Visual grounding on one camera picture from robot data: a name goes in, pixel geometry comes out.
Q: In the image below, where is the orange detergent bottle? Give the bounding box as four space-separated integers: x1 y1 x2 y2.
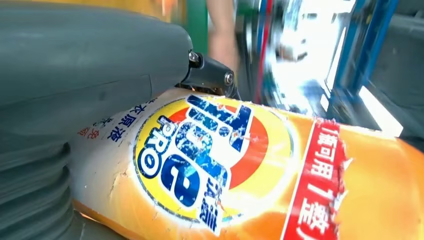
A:
67 86 424 240

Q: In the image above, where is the blue metal rack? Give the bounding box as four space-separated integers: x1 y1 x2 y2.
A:
326 0 402 123

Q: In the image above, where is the yellow taped cardboard sheet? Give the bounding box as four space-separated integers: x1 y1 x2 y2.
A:
29 0 188 24

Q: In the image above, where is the red pole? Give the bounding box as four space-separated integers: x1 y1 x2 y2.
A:
255 0 276 104

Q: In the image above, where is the person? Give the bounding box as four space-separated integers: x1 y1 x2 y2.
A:
205 0 241 72

